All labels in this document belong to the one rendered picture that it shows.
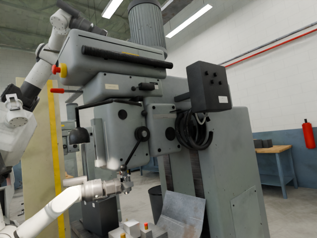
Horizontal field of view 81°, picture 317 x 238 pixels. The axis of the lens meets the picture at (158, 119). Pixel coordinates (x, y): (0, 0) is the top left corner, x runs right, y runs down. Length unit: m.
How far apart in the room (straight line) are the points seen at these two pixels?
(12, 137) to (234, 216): 1.13
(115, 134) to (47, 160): 1.82
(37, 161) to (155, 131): 1.87
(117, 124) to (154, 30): 0.58
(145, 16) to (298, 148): 4.23
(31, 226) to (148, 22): 1.06
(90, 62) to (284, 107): 4.41
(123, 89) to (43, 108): 1.86
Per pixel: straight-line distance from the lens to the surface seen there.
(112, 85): 0.81
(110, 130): 0.80
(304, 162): 4.84
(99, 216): 1.24
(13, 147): 1.00
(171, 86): 1.02
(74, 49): 0.80
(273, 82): 4.91
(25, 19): 8.99
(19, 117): 0.95
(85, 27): 1.01
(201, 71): 0.80
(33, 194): 2.58
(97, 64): 0.80
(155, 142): 0.87
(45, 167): 2.56
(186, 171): 1.12
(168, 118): 0.94
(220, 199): 1.06
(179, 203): 1.20
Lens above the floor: 1.44
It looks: 5 degrees up
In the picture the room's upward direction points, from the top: 7 degrees counter-clockwise
